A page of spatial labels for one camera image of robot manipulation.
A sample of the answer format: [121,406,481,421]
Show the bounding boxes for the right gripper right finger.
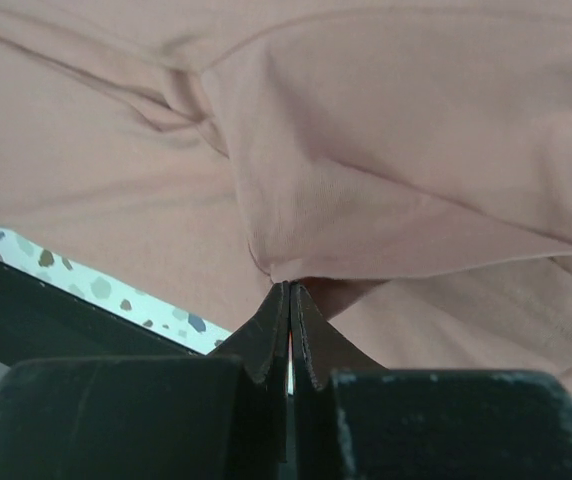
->
[290,283,383,479]

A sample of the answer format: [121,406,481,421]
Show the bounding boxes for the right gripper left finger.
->
[207,282,290,463]

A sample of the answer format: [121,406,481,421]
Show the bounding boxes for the pink t shirt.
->
[0,1,572,393]

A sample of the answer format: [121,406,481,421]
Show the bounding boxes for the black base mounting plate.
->
[0,262,197,366]

